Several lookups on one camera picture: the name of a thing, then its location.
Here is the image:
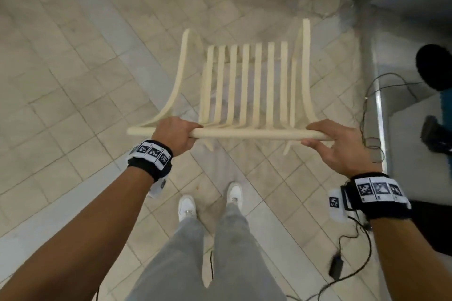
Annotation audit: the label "black left wristband with markers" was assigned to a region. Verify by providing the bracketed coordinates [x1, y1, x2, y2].
[127, 139, 174, 183]

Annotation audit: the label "white right shoe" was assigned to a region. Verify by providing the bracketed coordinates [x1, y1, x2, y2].
[226, 182, 244, 206]

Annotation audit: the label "black wristband with markers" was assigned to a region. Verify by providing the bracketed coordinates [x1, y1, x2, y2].
[343, 172, 412, 221]
[127, 139, 174, 183]

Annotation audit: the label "black right wristband with markers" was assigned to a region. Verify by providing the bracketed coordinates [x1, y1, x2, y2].
[343, 172, 412, 221]

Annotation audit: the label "grey trousers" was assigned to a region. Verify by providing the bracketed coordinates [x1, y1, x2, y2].
[125, 203, 289, 301]

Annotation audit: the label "person's right forearm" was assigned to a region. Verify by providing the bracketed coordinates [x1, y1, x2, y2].
[368, 217, 452, 301]

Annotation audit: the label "thin black floor cable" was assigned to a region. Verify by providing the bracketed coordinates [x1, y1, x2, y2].
[358, 72, 423, 164]

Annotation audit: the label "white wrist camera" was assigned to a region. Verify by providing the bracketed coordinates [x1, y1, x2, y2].
[147, 179, 169, 200]
[327, 186, 354, 224]

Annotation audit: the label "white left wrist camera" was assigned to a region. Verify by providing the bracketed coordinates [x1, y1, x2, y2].
[147, 179, 169, 200]

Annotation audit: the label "person's left forearm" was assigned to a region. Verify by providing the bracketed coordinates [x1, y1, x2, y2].
[0, 166, 155, 301]

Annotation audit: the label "black mat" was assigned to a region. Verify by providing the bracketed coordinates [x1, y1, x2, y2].
[409, 200, 452, 256]

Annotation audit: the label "black round object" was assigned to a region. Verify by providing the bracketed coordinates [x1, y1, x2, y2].
[415, 44, 452, 92]

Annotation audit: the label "white shoe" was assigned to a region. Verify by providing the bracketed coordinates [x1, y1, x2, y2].
[226, 182, 244, 206]
[178, 194, 198, 222]

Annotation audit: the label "white left shoe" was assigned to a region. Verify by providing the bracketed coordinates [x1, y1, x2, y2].
[178, 194, 198, 222]

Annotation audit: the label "black shoe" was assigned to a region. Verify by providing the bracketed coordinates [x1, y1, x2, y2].
[420, 115, 452, 156]

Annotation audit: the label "cream wooden slatted chair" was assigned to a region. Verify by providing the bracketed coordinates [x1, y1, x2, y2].
[126, 19, 334, 157]

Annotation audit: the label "person's right hand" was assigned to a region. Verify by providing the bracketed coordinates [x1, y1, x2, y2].
[301, 120, 383, 180]

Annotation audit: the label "person's left hand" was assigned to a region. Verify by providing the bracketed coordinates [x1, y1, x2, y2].
[151, 117, 204, 158]

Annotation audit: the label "metal floor strip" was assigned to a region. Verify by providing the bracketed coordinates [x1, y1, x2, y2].
[358, 12, 390, 175]

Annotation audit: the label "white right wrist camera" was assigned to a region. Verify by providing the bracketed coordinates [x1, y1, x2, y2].
[327, 186, 354, 224]

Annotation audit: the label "black cable with adapter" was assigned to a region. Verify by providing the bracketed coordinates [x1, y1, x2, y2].
[286, 215, 373, 301]

